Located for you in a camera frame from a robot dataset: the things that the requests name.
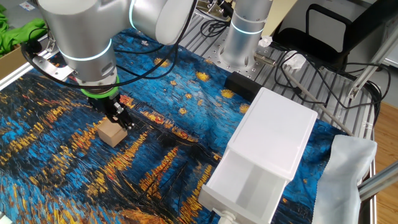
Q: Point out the thin grey rod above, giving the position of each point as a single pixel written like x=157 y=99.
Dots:
x=317 y=101

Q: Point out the beige board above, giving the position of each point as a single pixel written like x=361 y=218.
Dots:
x=280 y=15

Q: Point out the aluminium frame bar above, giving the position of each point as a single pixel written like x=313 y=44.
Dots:
x=379 y=180

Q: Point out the large wooden cube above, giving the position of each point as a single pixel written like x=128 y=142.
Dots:
x=112 y=137

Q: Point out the aluminium frame post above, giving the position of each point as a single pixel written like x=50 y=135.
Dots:
x=51 y=46
x=370 y=65

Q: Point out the starry night painting cloth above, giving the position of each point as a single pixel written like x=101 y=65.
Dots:
x=62 y=174

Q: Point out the green cloth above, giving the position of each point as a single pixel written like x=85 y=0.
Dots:
x=18 y=34

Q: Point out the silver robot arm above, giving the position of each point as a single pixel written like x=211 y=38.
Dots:
x=84 y=34

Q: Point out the small printed card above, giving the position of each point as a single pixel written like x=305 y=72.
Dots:
x=27 y=5

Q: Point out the black foam block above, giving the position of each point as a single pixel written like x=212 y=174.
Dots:
x=241 y=85

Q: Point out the crumpled white tissue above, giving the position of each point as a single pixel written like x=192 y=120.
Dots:
x=265 y=41
x=294 y=60

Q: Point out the brown cardboard box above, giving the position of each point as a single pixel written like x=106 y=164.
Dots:
x=11 y=62

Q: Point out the pale grey translucent cloth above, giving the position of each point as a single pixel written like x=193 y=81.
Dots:
x=342 y=180

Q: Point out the aluminium frame rail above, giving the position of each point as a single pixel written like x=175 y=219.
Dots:
x=12 y=76

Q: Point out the white drawer cabinet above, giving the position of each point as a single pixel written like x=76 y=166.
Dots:
x=273 y=130

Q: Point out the black office chair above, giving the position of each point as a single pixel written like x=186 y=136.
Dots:
x=367 y=28

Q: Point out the perforated robot mounting plate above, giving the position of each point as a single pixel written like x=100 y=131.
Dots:
x=242 y=70

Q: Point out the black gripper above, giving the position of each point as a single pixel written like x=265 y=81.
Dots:
x=104 y=105

